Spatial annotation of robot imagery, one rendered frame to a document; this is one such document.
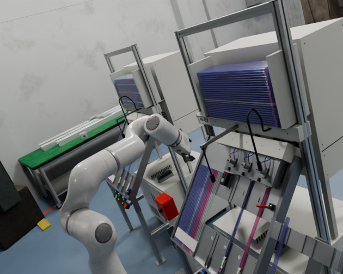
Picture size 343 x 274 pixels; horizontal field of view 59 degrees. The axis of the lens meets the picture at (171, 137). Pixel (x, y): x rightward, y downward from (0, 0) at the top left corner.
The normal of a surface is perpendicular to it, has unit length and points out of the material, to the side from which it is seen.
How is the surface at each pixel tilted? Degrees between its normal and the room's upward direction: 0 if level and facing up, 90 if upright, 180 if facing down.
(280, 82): 90
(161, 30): 90
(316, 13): 90
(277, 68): 90
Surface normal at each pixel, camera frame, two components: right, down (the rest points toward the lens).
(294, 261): -0.32, -0.89
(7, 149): 0.63, 0.06
